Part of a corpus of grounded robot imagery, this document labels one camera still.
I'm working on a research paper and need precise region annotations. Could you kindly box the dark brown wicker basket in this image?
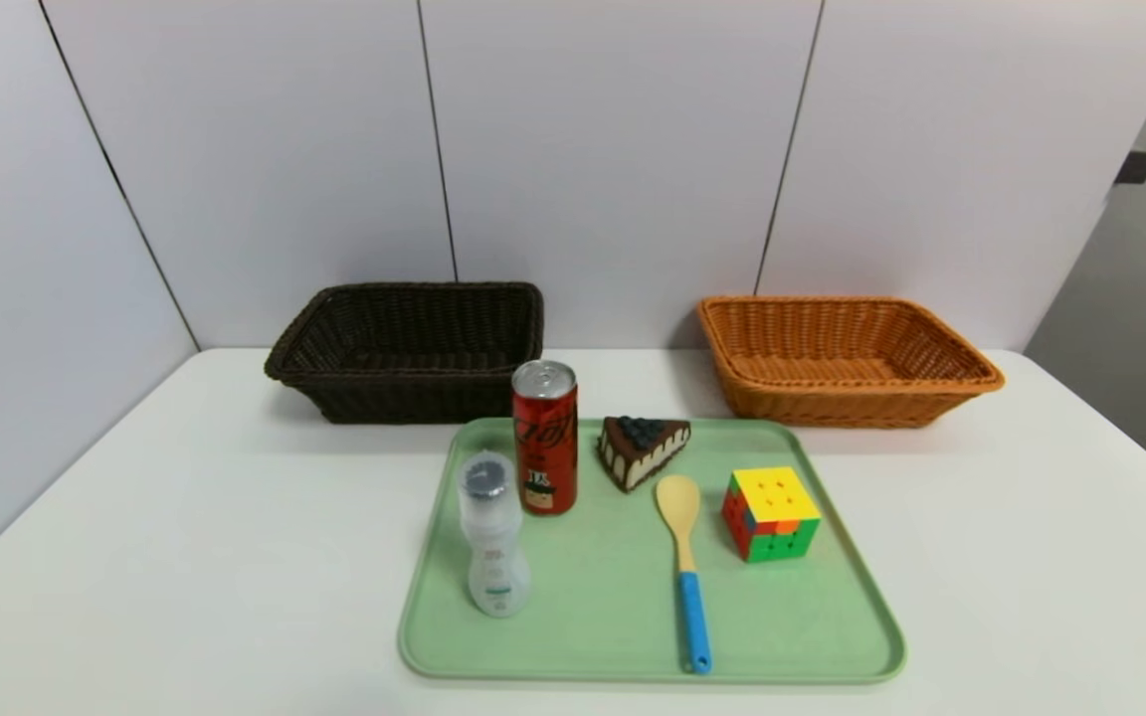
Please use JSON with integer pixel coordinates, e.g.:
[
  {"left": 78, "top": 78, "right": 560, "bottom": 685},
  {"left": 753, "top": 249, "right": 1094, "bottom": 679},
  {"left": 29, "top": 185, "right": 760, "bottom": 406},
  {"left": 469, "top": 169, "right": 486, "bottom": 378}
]
[{"left": 264, "top": 281, "right": 545, "bottom": 426}]

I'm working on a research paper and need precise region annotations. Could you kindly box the red soda can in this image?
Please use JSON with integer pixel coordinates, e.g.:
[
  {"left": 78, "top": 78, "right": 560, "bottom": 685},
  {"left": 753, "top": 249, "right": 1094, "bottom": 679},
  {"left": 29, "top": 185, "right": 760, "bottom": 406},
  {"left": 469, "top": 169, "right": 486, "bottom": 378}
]
[{"left": 511, "top": 360, "right": 579, "bottom": 517}]

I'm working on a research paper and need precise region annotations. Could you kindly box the light green plastic tray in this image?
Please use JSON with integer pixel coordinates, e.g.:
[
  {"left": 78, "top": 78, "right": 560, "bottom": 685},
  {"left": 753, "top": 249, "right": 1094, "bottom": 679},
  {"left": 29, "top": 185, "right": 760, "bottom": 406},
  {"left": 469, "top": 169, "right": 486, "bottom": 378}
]
[{"left": 397, "top": 417, "right": 907, "bottom": 685}]

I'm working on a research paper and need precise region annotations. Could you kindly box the wooden spoon with blue handle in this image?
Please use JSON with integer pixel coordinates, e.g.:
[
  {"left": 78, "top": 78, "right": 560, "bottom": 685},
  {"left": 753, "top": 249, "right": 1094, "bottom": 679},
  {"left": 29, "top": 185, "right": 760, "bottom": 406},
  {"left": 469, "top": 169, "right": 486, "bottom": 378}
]
[{"left": 656, "top": 474, "right": 713, "bottom": 676}]

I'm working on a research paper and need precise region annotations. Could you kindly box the colourful puzzle cube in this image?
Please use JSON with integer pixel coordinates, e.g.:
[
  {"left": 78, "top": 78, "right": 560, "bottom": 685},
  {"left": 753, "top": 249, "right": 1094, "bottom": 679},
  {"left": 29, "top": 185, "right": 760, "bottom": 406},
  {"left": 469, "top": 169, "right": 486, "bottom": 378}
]
[{"left": 721, "top": 466, "right": 822, "bottom": 565}]

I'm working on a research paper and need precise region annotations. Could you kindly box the white translucent plastic bottle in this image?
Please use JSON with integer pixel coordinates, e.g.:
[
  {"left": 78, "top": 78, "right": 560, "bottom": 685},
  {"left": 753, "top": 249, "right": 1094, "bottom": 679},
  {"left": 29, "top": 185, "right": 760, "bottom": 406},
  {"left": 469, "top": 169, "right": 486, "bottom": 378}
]
[{"left": 457, "top": 451, "right": 532, "bottom": 619}]

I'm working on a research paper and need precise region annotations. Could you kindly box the chocolate blueberry cake slice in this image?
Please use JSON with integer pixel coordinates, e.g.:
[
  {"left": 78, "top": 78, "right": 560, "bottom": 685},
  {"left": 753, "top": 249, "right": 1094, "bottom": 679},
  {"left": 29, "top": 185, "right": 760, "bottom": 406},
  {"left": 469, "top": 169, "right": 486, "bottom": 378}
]
[{"left": 598, "top": 416, "right": 692, "bottom": 494}]

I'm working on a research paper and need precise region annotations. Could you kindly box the orange wicker basket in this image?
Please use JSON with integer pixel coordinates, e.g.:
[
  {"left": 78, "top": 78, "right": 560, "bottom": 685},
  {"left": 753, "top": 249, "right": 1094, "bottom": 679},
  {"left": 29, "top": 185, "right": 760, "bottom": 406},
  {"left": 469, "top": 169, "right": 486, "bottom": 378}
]
[{"left": 696, "top": 295, "right": 1006, "bottom": 430}]

